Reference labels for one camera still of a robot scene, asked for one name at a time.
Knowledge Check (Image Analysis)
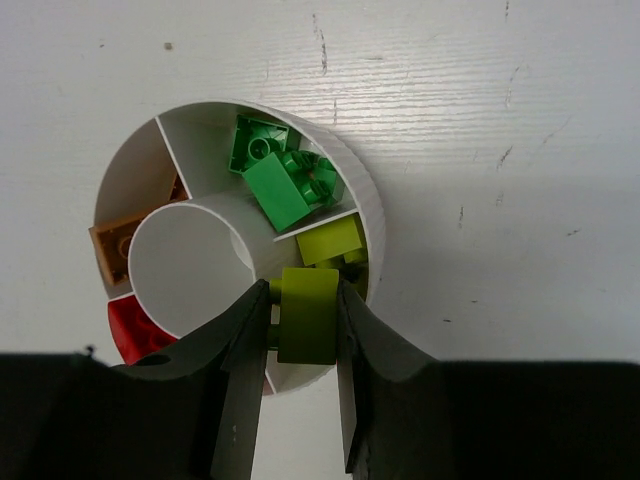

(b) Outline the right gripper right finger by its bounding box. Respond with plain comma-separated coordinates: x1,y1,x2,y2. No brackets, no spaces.
337,282,639,479

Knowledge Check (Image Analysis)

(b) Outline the white divided round container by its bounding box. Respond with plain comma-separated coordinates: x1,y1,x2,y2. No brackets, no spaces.
92,101,386,393

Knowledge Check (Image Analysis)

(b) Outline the yellow lego piece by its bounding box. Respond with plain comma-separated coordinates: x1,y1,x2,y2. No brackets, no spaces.
296,214,368,282

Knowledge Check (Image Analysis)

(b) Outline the green lego brick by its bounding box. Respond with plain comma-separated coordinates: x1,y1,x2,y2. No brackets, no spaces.
242,150,345,232
228,115,289,174

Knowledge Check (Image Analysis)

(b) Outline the orange lego brick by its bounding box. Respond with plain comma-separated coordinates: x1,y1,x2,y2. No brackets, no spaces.
89,171,188,287

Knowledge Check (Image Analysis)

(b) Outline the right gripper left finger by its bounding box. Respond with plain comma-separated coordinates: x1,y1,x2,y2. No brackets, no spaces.
1,280,270,479

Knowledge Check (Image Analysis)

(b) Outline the yellow-green lego brick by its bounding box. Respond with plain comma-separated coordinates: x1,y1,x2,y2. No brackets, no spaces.
268,267,340,366

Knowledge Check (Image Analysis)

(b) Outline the red lego brick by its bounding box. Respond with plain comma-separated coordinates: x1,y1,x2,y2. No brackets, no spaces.
107,294,176,365

